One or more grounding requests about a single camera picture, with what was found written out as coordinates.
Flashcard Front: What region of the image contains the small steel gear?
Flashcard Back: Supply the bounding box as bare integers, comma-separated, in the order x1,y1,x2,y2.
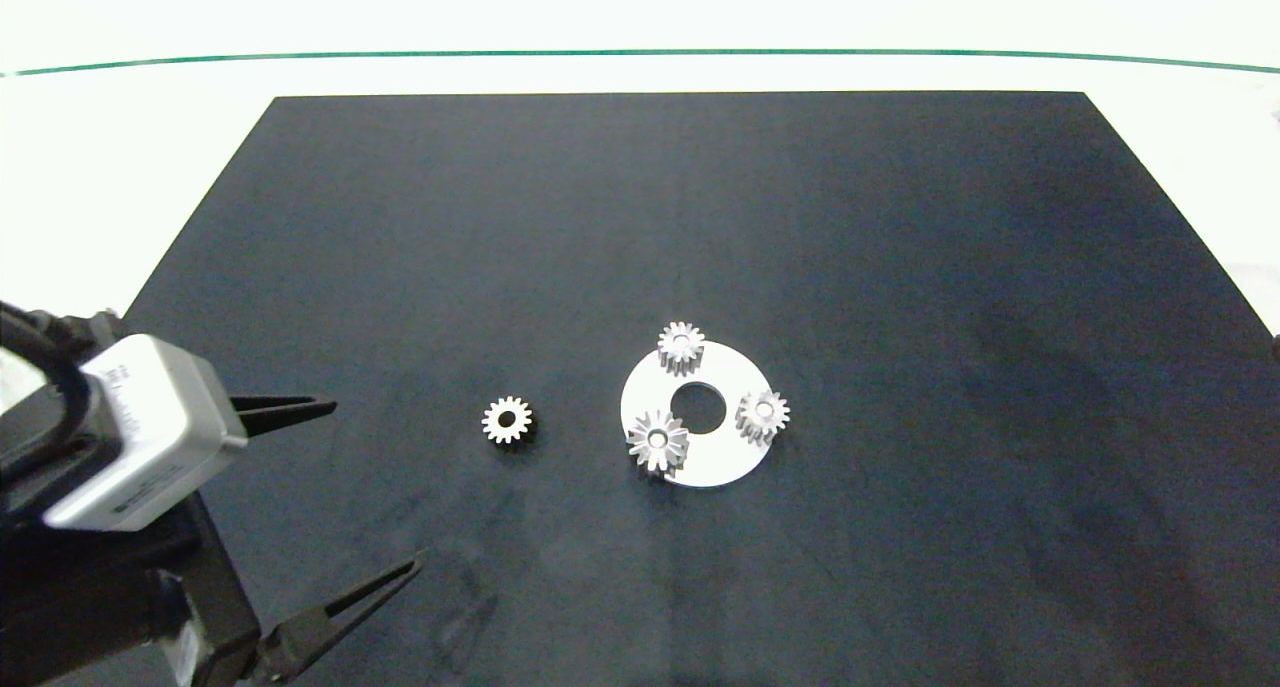
657,321,708,377
735,389,792,447
481,396,538,447

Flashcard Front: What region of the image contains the silver boxy wrist camera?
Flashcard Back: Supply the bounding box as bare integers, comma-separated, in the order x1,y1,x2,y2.
42,333,250,534

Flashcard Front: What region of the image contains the black cable loop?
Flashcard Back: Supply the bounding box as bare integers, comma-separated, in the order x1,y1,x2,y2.
0,300,126,488

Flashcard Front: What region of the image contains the round white pin plate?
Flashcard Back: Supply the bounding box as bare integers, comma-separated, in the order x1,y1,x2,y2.
620,339,773,489

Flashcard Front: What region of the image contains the large steel gear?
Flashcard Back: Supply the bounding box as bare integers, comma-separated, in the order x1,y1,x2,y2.
627,410,692,476

